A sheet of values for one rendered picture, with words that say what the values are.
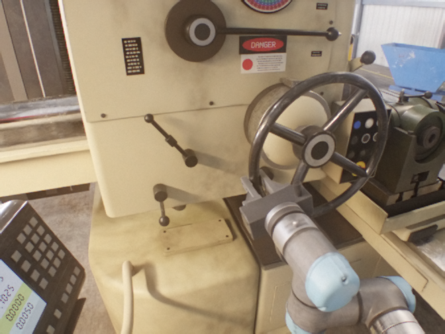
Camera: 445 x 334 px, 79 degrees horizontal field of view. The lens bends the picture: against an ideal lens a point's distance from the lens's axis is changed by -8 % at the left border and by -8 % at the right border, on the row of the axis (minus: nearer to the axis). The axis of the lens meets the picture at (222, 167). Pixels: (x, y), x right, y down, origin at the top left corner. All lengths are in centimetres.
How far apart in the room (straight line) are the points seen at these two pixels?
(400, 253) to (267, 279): 58
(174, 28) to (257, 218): 45
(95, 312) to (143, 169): 136
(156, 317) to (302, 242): 102
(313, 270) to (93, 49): 62
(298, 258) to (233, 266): 87
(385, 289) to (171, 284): 90
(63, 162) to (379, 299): 102
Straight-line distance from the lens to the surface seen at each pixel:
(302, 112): 76
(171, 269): 133
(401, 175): 117
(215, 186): 91
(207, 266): 132
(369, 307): 56
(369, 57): 95
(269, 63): 82
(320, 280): 44
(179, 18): 72
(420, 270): 139
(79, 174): 117
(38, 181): 121
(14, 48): 147
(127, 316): 109
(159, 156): 82
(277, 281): 144
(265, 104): 76
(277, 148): 77
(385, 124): 78
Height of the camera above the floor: 159
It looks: 30 degrees down
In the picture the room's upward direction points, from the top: straight up
